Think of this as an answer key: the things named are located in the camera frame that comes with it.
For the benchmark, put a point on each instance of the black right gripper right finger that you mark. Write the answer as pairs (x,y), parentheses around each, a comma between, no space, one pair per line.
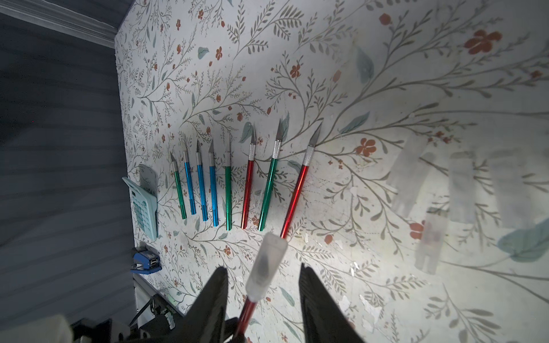
(322,319)

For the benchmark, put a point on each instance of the blue stapler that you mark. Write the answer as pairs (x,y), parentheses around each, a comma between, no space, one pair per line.
(145,261)

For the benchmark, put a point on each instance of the blue carving knife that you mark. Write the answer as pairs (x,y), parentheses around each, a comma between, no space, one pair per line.
(188,175)
(213,186)
(200,174)

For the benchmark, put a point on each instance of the green carving knife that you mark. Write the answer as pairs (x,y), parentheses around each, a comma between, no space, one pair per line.
(177,180)
(270,177)
(228,185)

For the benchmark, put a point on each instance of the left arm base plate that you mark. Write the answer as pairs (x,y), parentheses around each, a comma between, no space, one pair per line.
(161,324)

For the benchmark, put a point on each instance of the clear plastic knife cap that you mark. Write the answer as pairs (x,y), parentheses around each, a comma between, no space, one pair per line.
(407,160)

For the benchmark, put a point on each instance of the dark red carving knife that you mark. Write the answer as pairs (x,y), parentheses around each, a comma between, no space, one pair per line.
(244,321)

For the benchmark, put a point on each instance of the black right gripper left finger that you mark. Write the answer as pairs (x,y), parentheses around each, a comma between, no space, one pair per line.
(205,320)

